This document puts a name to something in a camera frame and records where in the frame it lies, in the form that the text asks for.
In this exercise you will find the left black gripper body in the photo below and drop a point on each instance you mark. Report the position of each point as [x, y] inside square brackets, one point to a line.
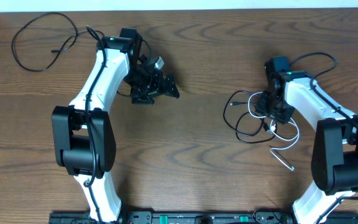
[145, 84]

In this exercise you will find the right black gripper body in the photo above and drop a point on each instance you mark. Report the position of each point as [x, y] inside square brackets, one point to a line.
[275, 108]

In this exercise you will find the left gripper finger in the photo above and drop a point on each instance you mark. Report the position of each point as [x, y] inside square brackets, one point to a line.
[170, 88]
[144, 100]

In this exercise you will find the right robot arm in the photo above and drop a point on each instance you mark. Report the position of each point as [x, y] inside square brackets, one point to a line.
[334, 163]

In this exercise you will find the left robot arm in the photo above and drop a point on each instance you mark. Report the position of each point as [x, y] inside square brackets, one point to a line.
[83, 138]

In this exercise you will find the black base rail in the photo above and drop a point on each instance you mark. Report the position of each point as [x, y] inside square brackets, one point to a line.
[261, 216]

